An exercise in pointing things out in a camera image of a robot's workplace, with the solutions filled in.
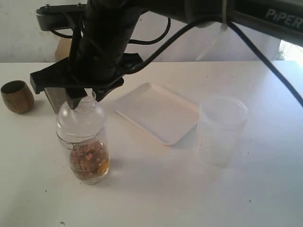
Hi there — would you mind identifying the stainless steel cup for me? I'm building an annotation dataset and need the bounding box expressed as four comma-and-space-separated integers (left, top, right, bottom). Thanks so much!
45, 87, 67, 114

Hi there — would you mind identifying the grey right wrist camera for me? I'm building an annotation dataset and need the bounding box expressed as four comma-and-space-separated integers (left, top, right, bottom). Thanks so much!
36, 3, 86, 31

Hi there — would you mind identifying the clear measuring glass jar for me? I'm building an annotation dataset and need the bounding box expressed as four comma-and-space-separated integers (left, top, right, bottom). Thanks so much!
57, 131, 109, 184

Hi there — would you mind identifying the white zip tie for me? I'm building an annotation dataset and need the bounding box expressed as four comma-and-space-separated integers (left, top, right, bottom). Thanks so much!
196, 0, 228, 61

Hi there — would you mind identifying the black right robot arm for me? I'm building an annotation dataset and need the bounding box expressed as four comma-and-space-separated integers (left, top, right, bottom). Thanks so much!
30, 0, 303, 109

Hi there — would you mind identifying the white foam tray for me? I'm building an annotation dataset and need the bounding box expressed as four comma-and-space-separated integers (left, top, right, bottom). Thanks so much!
113, 83, 199, 146

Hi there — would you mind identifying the clear dome jar lid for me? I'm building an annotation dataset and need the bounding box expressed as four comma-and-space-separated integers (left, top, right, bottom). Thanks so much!
56, 89, 106, 143

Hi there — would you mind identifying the translucent plastic tub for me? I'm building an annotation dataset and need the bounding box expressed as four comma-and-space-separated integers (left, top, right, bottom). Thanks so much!
196, 96, 248, 167

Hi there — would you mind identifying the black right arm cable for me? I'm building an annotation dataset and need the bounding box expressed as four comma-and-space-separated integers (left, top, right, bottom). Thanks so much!
53, 16, 303, 107

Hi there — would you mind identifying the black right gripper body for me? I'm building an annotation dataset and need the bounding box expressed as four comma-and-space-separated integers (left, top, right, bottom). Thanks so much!
30, 0, 143, 100

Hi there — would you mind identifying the brown wooden cup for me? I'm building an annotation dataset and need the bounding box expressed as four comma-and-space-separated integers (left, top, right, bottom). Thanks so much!
0, 80, 34, 114

